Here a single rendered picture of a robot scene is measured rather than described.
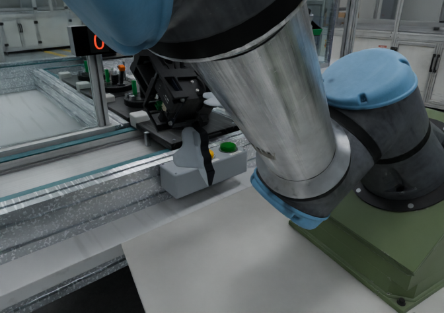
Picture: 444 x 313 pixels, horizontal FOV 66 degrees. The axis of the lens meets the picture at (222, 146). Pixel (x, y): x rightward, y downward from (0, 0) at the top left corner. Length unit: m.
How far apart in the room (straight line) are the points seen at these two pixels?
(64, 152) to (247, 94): 0.80
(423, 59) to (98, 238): 4.41
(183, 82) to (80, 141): 0.57
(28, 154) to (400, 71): 0.83
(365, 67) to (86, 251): 0.58
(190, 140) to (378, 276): 0.37
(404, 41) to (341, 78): 4.31
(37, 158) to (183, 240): 0.45
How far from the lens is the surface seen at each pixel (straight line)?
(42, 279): 0.71
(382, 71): 0.49
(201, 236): 0.72
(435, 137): 0.60
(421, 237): 0.60
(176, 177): 0.74
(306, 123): 0.29
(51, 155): 0.98
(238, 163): 0.84
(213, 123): 0.99
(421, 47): 4.77
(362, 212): 0.64
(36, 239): 0.77
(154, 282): 0.64
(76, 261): 0.72
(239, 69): 0.21
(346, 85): 0.48
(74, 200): 0.74
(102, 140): 1.01
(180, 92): 0.45
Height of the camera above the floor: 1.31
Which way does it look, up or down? 24 degrees down
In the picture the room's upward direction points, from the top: straight up
